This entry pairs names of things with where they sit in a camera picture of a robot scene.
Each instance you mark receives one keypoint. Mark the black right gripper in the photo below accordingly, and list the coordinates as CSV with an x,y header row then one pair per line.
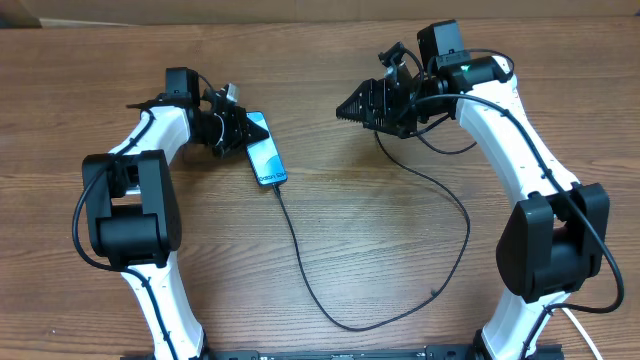
x,y
370,96

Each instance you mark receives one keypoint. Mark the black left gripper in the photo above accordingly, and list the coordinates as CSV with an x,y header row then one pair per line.
x,y
237,136

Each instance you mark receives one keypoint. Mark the blue Galaxy smartphone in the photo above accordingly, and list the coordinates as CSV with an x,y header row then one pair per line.
x,y
264,157

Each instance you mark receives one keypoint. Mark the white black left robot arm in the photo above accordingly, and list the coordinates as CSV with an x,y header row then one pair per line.
x,y
127,219

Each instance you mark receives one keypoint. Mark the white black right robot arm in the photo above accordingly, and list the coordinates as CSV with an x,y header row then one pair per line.
x,y
552,242

